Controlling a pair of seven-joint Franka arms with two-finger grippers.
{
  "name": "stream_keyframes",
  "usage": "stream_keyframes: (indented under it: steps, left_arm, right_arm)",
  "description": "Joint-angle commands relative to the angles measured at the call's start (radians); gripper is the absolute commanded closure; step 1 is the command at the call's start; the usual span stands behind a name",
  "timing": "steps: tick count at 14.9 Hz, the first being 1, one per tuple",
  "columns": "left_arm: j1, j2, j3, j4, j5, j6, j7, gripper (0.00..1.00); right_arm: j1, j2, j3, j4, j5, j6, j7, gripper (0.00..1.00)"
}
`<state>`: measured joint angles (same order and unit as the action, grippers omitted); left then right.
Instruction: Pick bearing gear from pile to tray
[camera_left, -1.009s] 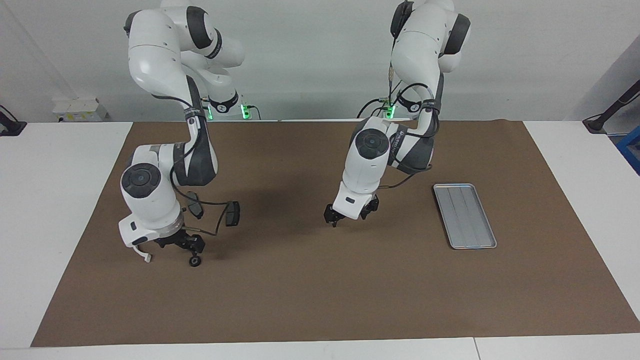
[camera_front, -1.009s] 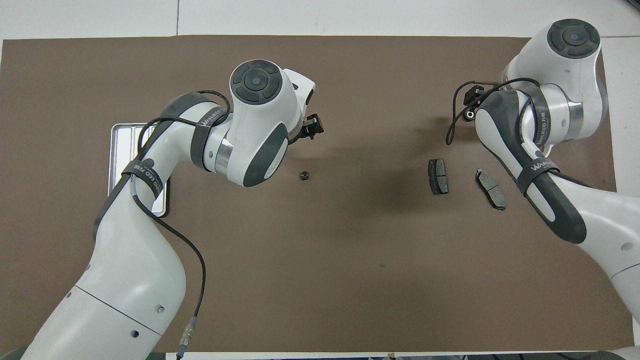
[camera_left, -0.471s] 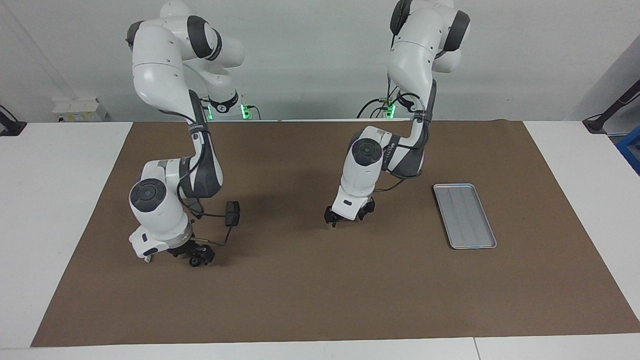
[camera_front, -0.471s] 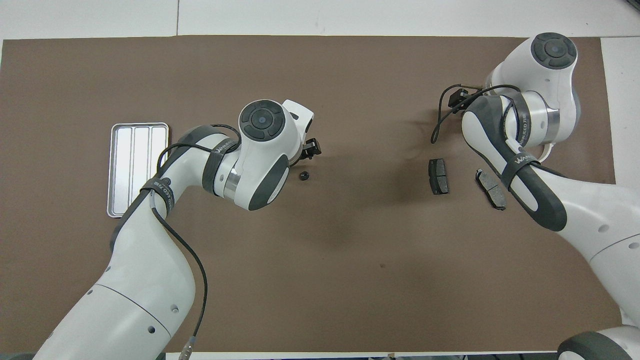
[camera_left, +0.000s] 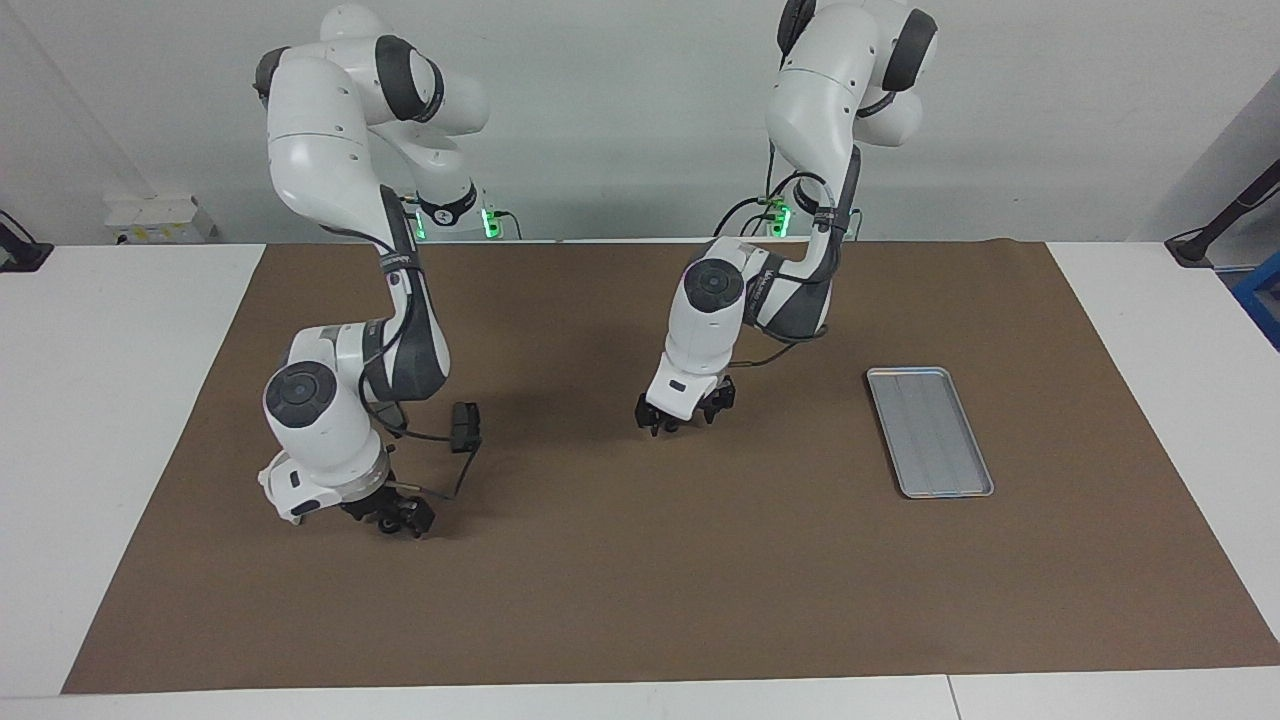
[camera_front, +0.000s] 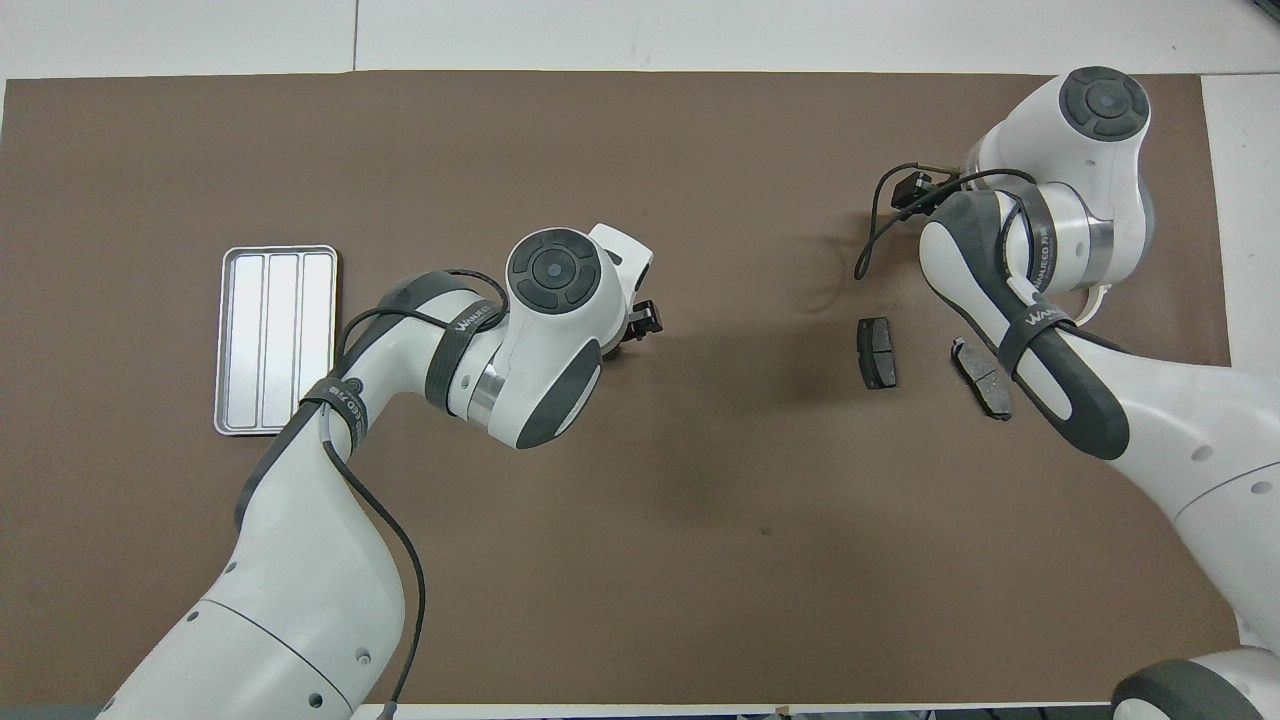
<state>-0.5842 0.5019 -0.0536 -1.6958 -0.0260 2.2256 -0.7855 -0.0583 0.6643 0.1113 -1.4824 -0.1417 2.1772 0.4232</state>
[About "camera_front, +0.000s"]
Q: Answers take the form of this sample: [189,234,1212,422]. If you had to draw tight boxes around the brown table mat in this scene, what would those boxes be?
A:
[0,70,1271,706]

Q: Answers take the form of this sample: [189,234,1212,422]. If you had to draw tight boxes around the silver metal tray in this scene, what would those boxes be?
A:
[213,245,339,437]

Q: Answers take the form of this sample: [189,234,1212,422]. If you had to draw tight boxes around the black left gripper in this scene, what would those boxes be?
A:
[603,300,665,359]

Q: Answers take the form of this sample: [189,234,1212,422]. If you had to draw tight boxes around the grey curved brake pad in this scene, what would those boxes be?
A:
[950,337,1014,422]

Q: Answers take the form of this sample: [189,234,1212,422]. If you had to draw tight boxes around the dark rectangular brake pad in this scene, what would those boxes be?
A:
[856,317,898,390]

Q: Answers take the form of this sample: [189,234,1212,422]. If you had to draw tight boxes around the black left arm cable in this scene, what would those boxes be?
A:
[320,268,511,706]

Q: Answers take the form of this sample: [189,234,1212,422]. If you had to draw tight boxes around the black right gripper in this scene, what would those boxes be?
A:
[892,172,939,213]

